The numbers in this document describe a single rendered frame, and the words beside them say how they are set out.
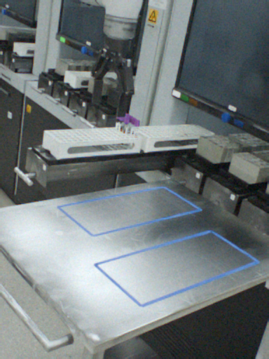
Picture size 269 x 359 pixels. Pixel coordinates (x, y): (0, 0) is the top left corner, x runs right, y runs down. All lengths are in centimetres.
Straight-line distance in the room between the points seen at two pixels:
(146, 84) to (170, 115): 18
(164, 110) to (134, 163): 32
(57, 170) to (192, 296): 64
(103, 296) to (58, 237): 20
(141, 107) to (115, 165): 45
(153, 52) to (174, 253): 99
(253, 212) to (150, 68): 72
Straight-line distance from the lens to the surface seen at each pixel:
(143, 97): 196
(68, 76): 232
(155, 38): 192
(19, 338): 208
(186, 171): 166
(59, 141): 147
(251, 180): 157
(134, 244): 110
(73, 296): 92
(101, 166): 155
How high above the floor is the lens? 137
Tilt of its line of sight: 23 degrees down
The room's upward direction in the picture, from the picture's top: 11 degrees clockwise
